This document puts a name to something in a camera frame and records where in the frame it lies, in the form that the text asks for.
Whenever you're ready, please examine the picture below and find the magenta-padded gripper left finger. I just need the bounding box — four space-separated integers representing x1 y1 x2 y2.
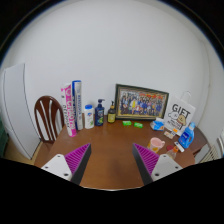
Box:
40 143 92 186

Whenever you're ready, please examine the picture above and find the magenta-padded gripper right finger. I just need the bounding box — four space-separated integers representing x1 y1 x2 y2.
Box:
132 143 184 186

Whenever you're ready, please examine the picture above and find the white remote control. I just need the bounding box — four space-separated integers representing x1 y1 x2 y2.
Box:
173 141 185 153

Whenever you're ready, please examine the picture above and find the pink mug with yellow spots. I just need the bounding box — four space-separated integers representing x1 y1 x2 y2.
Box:
147 136 166 154

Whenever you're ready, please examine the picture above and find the beige snack packet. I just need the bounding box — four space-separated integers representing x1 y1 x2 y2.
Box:
163 130 175 140

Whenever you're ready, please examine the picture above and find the blue detergent bottle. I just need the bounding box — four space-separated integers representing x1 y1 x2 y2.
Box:
178 121 197 150

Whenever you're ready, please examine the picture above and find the blue tissue pack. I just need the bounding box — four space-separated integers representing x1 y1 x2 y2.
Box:
149 117 166 132

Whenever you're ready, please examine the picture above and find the white radiator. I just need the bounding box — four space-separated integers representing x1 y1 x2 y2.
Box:
199 143 221 164

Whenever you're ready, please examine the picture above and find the white paper gift bag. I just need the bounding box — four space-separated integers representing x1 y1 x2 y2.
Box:
163 91 197 137

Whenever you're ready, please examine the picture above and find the pink and white tall box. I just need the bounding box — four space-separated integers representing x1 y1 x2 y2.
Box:
60 83 78 138

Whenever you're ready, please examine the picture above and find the white lotion bottle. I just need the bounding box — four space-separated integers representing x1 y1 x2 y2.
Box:
83 104 95 130

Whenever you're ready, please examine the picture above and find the dark wooden chair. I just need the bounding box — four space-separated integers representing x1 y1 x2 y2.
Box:
33 95 65 144

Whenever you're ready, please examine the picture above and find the dark blue pump bottle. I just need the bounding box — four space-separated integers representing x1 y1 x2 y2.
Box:
94 98 106 127

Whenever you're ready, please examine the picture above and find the framed group photo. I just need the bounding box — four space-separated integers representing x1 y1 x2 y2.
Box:
114 83 170 121

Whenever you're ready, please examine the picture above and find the white leaning panel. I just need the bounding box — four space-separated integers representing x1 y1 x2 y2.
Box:
2 63 41 160

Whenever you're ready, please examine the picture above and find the dark amber pump bottle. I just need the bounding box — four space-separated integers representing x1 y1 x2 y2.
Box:
107 100 117 124

